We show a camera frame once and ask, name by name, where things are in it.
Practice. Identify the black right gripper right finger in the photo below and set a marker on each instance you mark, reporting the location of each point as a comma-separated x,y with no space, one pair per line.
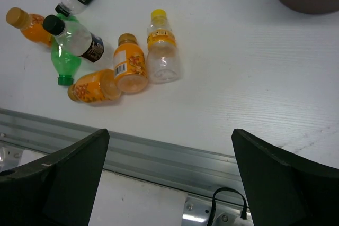
283,188

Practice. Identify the clear bottle yellow cap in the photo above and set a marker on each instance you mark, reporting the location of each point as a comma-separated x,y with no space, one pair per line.
163,61

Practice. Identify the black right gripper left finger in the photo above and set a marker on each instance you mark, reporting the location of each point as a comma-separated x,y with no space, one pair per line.
57,189

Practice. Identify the aluminium table rail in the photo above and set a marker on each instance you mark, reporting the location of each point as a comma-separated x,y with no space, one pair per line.
208,178

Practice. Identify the orange juice bottle barcode label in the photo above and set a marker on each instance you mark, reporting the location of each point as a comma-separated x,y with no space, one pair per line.
130,73

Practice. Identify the orange juice bottle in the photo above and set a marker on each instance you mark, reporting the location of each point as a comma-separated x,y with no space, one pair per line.
30,25
95,88

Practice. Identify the green plastic bottle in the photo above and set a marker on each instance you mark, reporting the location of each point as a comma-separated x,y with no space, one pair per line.
65,64

